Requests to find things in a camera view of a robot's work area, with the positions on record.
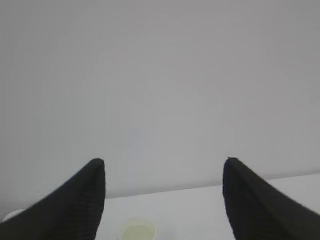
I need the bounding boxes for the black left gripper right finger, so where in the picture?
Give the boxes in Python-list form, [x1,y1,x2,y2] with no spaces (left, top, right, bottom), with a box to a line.
[222,158,320,240]

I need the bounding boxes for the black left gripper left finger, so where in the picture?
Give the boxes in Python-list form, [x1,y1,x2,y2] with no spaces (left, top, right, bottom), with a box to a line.
[0,158,106,240]

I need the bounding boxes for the white paper cup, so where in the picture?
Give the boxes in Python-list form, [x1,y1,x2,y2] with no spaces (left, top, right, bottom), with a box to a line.
[119,217,157,240]

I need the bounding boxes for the white object at table edge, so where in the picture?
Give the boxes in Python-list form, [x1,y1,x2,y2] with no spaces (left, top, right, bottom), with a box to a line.
[3,209,25,222]

